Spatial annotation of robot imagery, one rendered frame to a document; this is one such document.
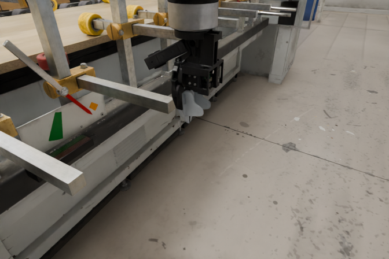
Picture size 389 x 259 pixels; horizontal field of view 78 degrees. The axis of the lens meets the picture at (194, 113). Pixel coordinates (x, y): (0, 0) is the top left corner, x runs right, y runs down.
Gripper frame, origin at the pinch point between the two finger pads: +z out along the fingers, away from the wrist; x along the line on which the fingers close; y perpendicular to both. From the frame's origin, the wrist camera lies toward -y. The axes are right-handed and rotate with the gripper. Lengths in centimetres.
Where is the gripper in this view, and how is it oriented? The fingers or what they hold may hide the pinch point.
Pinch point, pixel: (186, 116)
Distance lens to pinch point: 56.3
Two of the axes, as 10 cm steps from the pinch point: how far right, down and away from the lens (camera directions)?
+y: 8.8, 2.4, -4.1
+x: 4.8, -4.5, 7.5
